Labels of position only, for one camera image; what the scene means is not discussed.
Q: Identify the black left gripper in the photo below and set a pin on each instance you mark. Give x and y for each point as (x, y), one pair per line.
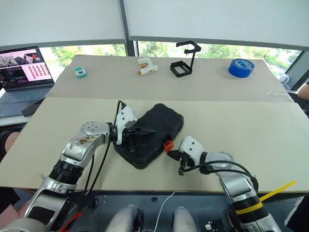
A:
(128, 134)

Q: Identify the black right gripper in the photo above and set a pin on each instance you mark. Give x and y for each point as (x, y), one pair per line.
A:
(185, 160)

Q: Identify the black plastic tool case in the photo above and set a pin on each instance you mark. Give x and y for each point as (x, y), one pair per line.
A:
(159, 120)

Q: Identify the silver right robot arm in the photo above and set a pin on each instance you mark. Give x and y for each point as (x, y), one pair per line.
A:
(236, 183)

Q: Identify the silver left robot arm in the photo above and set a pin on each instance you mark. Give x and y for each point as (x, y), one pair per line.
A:
(79, 149)

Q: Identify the orange case latch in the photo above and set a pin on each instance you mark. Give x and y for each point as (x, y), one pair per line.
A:
(168, 146)

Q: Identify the white orange handheld tool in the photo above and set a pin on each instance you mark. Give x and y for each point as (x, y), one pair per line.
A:
(147, 68)

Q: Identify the small black clip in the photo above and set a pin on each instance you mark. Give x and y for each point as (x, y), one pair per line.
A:
(154, 199)

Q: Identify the grey rounded shape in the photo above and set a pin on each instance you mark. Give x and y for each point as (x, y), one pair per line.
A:
(183, 220)
(123, 220)

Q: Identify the black white connector block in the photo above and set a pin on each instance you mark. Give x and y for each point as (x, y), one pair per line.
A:
(213, 226)

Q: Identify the small teal white device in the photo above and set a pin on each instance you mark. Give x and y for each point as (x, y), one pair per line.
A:
(80, 72)

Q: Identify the yellow zip tie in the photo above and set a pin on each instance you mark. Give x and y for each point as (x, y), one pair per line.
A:
(277, 191)

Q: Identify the flat black device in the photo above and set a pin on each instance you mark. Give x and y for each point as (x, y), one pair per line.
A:
(32, 108)

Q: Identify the blue tape roll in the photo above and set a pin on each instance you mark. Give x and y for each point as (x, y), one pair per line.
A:
(241, 68)

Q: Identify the seated person bare legs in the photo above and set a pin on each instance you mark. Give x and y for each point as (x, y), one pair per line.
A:
(9, 142)

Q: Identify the white charger block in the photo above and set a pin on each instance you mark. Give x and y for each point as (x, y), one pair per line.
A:
(284, 78)

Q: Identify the open grey laptop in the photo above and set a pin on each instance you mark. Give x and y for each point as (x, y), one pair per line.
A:
(24, 65)

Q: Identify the white roller blind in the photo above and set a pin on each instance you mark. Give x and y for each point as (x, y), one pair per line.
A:
(60, 19)
(217, 19)

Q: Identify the dark monitor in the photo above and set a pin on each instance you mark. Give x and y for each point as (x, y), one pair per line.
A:
(298, 72)

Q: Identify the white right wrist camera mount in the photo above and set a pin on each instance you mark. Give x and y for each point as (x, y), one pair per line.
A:
(190, 147)

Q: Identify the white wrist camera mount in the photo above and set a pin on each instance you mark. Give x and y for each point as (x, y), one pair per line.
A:
(190, 147)
(125, 116)

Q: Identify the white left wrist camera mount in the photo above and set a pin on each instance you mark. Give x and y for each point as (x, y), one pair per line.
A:
(125, 116)

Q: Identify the black frame stand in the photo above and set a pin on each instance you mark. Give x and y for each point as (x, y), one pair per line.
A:
(179, 68)

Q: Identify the dark window frame post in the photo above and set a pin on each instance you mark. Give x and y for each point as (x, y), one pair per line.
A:
(128, 24)

